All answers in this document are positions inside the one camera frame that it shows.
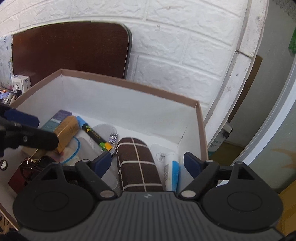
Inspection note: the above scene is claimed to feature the small white product box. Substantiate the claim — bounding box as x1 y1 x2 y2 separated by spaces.
11 75 31 93

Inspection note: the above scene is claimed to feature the white floral cloth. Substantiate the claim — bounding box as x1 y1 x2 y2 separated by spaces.
0 35 14 90

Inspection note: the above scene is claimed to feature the teal purple carton box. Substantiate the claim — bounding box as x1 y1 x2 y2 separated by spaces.
41 109 72 132

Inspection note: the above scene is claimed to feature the gold carton box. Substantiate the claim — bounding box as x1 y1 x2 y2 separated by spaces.
21 115 80 158

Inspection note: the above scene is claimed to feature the black highlighter blue cap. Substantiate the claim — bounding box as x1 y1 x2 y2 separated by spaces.
76 116 114 154

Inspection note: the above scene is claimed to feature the white blue tube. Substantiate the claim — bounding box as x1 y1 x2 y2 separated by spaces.
164 152 180 192

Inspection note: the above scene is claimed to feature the brown checked cloth roll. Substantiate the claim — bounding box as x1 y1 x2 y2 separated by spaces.
116 137 164 192

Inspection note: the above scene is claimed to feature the pink cardboard storage box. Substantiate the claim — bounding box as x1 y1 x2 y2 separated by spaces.
0 68 209 230

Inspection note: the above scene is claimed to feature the dark brown wooden board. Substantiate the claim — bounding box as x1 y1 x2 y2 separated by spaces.
12 22 132 85

